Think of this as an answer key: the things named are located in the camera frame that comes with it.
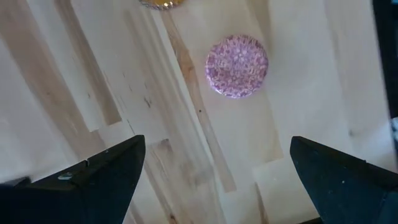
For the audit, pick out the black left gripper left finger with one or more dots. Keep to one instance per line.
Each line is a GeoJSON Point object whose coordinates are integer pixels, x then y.
{"type": "Point", "coordinates": [77, 196]}

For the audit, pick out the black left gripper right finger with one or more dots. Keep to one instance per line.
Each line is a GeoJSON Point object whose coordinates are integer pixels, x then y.
{"type": "Point", "coordinates": [348, 189]}

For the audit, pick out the pink glass candle holder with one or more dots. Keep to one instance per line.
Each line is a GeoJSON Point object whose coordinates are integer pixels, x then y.
{"type": "Point", "coordinates": [236, 67]}

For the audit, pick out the amber glass candle holder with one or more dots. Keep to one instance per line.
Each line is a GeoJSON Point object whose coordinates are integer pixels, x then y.
{"type": "Point", "coordinates": [161, 3]}

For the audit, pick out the black metal table frame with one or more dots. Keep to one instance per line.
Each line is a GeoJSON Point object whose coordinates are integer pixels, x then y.
{"type": "Point", "coordinates": [388, 46]}

